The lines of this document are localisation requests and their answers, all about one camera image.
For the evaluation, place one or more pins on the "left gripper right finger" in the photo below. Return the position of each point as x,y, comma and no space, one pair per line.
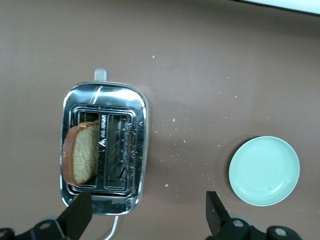
225,230

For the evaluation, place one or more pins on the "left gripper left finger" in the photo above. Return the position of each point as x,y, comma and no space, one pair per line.
72,217

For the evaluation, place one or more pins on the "brown toast bread slice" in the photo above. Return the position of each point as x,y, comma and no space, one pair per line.
82,155

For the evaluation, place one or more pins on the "green round plate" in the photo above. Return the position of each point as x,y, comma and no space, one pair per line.
265,170

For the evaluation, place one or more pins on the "silver two-slot toaster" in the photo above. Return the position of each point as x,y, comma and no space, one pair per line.
120,100

